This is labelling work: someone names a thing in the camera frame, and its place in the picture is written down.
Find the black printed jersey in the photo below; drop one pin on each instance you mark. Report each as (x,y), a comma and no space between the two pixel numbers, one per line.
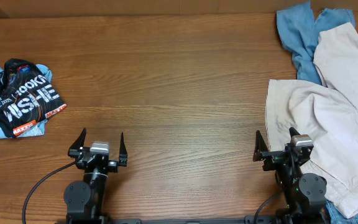
(26,97)

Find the blue denim jeans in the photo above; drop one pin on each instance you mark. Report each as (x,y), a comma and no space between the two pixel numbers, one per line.
(299,30)

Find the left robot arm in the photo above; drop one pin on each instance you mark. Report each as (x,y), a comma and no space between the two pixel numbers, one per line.
(84,198)

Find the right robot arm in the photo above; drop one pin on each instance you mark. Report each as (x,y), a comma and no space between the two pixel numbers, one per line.
(304,192)

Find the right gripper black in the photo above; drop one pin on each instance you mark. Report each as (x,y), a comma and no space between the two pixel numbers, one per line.
(275,157)

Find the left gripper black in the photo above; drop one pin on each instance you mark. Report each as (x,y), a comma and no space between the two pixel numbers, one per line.
(113,165)

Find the beige shorts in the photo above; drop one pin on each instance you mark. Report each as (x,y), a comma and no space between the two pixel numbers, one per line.
(327,112)

